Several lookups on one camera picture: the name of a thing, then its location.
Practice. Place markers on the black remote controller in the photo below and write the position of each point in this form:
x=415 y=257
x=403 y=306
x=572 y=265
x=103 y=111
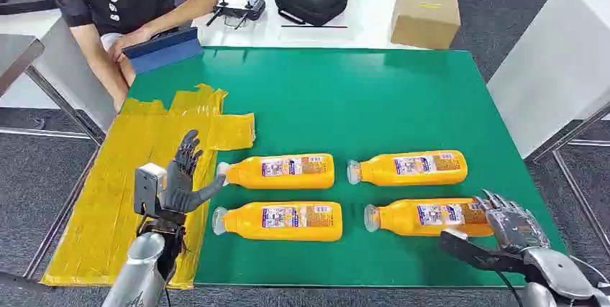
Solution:
x=243 y=8

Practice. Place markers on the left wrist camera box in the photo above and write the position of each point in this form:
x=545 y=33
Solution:
x=147 y=185

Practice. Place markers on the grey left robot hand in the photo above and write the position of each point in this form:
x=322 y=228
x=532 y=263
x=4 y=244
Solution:
x=178 y=190

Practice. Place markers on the green table mat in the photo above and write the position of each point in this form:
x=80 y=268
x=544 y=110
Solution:
x=357 y=105

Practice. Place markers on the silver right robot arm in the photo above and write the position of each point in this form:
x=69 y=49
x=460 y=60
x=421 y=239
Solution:
x=562 y=271

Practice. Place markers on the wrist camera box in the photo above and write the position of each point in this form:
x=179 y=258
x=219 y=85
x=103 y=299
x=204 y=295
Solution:
x=476 y=252
x=147 y=185

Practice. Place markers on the yellow sheet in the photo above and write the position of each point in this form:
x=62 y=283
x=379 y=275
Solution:
x=119 y=176

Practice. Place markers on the thin black rod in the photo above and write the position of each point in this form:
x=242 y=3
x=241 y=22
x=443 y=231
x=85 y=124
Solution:
x=314 y=26

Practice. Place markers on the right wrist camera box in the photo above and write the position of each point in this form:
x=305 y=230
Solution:
x=476 y=252

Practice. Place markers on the brown cardboard box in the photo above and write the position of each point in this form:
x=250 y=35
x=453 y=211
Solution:
x=424 y=19

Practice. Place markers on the orange drink bottle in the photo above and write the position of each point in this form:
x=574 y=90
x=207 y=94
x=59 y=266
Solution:
x=248 y=228
x=381 y=174
x=400 y=219
x=281 y=178

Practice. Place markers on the steel table frame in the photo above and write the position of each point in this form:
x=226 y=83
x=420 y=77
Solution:
x=60 y=214

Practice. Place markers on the white table with steel legs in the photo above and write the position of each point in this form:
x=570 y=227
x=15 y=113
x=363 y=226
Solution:
x=553 y=66

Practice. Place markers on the person's left hand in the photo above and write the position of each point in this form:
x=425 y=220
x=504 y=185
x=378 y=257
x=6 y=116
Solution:
x=125 y=44

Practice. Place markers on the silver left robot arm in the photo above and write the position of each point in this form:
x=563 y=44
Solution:
x=138 y=271

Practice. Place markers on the blue tablet case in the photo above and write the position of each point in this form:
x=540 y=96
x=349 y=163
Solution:
x=164 y=52

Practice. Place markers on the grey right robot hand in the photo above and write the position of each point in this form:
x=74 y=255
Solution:
x=517 y=228

